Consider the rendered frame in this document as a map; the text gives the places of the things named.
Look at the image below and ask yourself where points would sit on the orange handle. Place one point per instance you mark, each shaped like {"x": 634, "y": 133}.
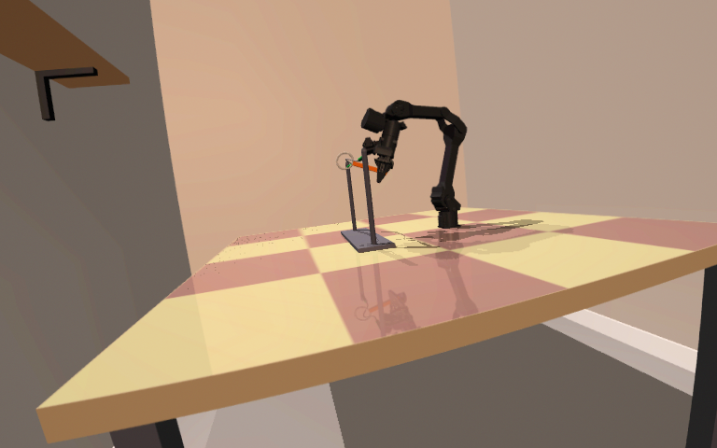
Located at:
{"x": 358, "y": 164}

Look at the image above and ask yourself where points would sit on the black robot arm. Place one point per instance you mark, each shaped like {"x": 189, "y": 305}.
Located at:
{"x": 443, "y": 195}

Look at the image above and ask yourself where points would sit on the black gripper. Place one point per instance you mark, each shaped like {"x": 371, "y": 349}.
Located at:
{"x": 386, "y": 153}

